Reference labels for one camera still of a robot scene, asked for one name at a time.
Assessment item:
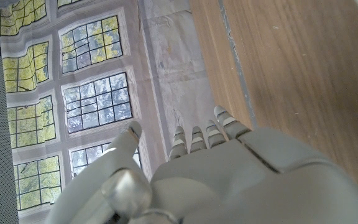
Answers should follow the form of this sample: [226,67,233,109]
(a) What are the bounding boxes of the printed window backdrop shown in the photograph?
[0,0,219,224]

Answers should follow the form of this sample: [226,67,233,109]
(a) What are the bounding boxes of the grey tape outline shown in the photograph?
[217,0,260,131]

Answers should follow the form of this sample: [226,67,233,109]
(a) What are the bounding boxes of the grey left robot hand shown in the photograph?
[45,105,358,224]

